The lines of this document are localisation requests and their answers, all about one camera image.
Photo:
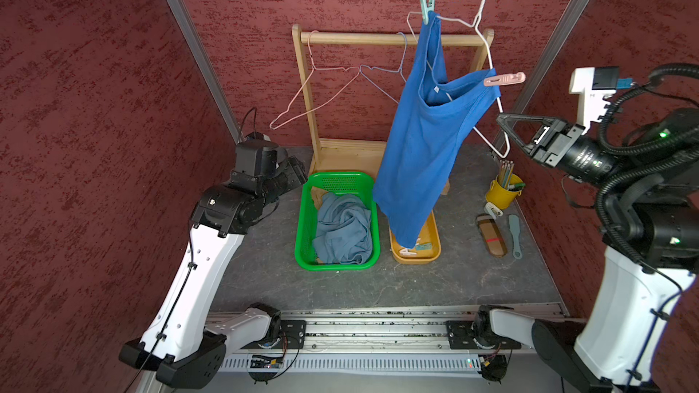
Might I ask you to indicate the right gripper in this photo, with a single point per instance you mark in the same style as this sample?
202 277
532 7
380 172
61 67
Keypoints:
552 132

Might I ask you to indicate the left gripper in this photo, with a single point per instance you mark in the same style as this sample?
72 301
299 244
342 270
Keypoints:
293 170

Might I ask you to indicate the brown tank top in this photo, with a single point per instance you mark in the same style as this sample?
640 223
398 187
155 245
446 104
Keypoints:
317 196

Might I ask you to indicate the grey-blue tank top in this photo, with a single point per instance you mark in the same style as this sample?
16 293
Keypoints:
343 230

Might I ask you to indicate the pink wire hanger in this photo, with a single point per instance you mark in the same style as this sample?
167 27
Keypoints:
302 104

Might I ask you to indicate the royal blue tank top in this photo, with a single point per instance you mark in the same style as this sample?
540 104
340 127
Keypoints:
434 116

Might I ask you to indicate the white clothespin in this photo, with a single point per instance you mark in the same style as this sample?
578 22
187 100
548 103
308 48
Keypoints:
408 253

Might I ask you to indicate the blue wire hanger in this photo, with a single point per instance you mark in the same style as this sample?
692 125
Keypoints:
397 71

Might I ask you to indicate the teal clothespin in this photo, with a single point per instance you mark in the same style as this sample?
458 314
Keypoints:
424 249
426 8

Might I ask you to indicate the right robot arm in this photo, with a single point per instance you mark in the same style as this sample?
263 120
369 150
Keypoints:
648 224

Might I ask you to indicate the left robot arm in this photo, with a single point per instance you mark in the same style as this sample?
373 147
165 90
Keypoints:
179 347

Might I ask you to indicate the wooden clothes rack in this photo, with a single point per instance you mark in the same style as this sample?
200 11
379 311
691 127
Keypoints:
333 154

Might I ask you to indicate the pink clothespin right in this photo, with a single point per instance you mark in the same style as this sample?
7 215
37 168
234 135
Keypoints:
505 80

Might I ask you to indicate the yellow pencil cup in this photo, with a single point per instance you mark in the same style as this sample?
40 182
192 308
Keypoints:
506 187

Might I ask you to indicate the green plastic basket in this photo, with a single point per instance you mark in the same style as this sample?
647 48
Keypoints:
339 183

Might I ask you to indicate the grey-blue spatula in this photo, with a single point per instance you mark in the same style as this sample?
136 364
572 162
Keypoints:
514 223

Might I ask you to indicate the white tape roll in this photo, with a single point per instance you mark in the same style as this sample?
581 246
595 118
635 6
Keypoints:
493 211

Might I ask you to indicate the brown wooden brush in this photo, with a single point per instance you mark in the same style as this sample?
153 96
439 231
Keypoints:
492 236

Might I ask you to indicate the yellow plastic tray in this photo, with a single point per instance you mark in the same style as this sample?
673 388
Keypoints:
428 234

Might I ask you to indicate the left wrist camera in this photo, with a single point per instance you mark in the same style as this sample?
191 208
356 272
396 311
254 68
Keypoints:
258 156

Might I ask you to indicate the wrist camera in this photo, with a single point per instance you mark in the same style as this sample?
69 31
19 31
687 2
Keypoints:
593 86
258 156

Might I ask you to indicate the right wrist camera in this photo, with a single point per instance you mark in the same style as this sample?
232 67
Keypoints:
593 86

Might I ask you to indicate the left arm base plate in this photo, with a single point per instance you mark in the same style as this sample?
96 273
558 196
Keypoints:
289 334

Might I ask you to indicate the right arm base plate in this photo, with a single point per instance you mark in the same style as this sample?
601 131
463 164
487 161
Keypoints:
463 335

